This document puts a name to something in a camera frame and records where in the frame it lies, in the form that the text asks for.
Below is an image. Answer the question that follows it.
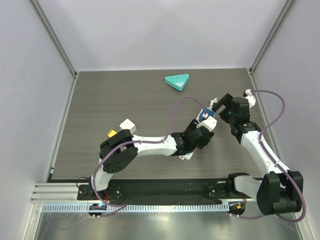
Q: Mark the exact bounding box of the purple cable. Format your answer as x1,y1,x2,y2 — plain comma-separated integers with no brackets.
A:
228,89,307,223
89,96,213,217

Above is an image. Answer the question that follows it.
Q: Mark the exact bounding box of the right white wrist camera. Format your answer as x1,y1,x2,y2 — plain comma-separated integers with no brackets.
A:
243,89,256,109

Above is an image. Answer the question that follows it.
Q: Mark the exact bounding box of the aluminium front rail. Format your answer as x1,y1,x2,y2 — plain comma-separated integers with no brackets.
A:
31,180,239,203

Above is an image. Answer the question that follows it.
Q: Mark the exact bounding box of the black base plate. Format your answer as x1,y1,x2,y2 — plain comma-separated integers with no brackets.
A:
77,177,256,217

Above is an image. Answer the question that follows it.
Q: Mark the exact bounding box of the white plug cube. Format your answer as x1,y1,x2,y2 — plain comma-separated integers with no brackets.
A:
119,118,137,134

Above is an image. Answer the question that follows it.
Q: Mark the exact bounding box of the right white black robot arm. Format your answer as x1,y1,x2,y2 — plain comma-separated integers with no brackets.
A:
211,89,305,216

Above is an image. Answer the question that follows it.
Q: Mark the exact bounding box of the white power strip cord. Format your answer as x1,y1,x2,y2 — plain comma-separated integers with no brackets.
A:
208,97,220,111

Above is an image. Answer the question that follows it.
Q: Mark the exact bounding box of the yellow plug cube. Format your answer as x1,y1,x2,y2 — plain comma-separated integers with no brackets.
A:
106,129,117,138

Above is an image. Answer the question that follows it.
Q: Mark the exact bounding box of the white power strip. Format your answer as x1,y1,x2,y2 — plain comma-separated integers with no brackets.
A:
178,107,217,161

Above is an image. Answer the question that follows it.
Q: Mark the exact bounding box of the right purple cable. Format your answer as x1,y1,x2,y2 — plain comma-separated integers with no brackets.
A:
228,89,307,223

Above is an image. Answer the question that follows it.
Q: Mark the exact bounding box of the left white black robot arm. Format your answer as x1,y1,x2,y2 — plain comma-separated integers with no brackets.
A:
88,116,217,200

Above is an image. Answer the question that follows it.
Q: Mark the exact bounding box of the white slotted cable duct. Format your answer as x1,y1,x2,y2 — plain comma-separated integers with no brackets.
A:
42,202,230,214

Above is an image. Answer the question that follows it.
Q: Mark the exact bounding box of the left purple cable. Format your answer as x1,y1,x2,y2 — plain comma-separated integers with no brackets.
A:
89,96,213,217

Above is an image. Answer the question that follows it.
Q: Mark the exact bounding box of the left aluminium frame post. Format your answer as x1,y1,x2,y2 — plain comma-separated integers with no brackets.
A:
29,0,79,80

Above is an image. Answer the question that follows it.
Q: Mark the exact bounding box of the right aluminium frame post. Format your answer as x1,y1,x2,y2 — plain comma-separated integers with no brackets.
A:
247,0,297,76

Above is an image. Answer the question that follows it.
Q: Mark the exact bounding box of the aluminium frame post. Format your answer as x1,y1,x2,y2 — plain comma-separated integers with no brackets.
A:
247,0,297,76
29,0,79,80

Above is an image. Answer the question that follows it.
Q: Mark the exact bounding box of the teal triangular socket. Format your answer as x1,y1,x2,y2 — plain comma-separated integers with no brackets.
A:
164,73,190,92

